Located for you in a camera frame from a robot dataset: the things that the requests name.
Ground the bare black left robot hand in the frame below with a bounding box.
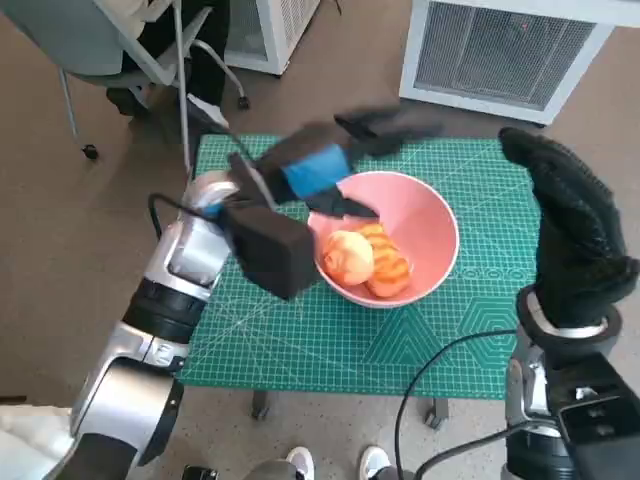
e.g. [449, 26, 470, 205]
[227, 104, 444, 221]

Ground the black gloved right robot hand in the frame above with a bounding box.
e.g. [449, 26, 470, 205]
[499, 126, 640, 331]

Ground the round toy bread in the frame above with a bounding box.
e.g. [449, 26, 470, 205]
[322, 229, 375, 286]

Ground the rectangular striped toy bread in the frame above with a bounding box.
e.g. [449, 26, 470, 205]
[357, 223, 411, 297]

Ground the pink bowl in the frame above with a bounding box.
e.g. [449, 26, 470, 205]
[307, 171, 460, 308]

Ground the small white vented cabinet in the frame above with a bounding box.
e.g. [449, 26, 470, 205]
[224, 0, 326, 76]

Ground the silver metal pole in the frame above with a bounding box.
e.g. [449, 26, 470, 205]
[172, 0, 192, 171]

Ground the seated person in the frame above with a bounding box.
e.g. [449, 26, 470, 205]
[104, 0, 232, 126]

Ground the green cutting mat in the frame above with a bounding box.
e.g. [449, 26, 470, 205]
[177, 132, 544, 400]

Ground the large white vented cabinet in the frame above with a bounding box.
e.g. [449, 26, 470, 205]
[398, 0, 616, 126]

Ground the black table leg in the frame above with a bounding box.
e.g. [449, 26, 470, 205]
[251, 389, 273, 420]
[424, 398, 450, 430]

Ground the grey office chair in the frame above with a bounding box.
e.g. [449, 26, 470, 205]
[7, 0, 251, 161]

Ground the standing person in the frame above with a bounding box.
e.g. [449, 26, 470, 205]
[244, 443, 396, 480]

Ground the small black device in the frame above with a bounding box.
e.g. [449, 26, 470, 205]
[180, 463, 219, 480]

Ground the white crumpled bag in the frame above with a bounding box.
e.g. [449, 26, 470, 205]
[0, 403, 76, 480]

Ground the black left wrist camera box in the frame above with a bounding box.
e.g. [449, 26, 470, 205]
[219, 207, 317, 301]

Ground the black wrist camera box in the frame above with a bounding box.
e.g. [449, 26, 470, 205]
[219, 207, 317, 301]
[544, 352, 640, 454]

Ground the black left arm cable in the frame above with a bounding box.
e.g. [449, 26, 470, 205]
[148, 124, 276, 239]

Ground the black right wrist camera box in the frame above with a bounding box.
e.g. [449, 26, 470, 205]
[544, 352, 640, 454]

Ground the short black right arm cable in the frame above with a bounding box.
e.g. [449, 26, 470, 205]
[414, 424, 516, 480]

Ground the long black right arm cable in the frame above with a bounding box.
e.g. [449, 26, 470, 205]
[394, 328, 519, 480]

